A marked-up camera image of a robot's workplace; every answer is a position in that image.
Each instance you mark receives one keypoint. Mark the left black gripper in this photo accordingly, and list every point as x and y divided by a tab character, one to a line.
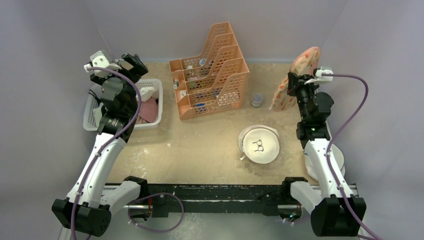
137	70

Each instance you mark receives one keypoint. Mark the orange file organizer rack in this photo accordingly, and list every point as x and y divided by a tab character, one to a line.
214	81

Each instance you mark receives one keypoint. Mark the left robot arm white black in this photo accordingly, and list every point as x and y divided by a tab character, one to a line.
82	210

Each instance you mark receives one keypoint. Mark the white round bag near edge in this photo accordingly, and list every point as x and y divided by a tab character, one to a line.
338	155

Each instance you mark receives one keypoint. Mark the white plastic basket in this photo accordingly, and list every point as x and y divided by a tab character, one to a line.
95	91

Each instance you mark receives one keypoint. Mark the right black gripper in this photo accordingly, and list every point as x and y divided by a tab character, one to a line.
297	84

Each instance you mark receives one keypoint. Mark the floral mesh laundry bag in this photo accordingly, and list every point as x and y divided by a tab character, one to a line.
304	64

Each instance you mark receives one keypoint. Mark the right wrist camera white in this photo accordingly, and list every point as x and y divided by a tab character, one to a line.
321	75

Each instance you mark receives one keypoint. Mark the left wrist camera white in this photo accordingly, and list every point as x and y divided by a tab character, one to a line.
101	60

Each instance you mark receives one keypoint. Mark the white round mesh laundry bag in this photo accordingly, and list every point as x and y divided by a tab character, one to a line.
259	143

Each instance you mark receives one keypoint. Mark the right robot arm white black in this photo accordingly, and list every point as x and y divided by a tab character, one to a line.
334	211

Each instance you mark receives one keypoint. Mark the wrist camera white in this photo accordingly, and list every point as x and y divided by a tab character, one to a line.
101	60
321	75

